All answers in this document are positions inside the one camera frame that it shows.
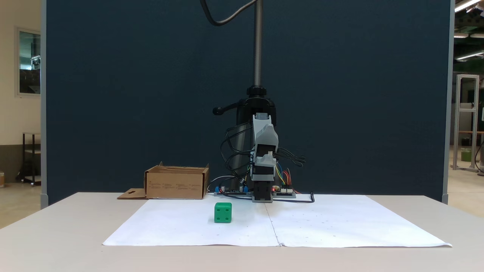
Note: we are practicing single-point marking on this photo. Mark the green die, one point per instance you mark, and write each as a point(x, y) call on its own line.
point(223, 213)

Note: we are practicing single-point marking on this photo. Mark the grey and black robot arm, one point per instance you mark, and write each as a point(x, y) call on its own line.
point(264, 132)

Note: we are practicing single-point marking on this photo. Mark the green bin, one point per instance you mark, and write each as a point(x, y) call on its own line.
point(466, 155)

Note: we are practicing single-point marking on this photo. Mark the blue circuit board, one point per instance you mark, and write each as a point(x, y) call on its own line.
point(230, 192)

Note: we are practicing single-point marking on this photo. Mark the brown cardboard box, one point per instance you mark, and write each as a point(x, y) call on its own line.
point(174, 185)

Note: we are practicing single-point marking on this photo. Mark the white paper sheet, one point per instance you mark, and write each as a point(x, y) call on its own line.
point(340, 223)
point(181, 226)

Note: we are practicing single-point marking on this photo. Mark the dark blue partition panel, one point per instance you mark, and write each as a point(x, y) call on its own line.
point(132, 94)

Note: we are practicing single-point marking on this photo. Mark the black shelf cart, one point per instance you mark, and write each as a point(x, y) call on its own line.
point(32, 158)

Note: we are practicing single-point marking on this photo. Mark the ceiling light tube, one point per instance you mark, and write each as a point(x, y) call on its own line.
point(469, 56)
point(467, 4)
point(461, 35)

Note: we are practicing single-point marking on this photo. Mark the aluminium profile frame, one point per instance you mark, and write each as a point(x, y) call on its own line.
point(457, 121)

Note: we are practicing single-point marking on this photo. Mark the wall window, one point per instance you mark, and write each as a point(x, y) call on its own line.
point(29, 62)

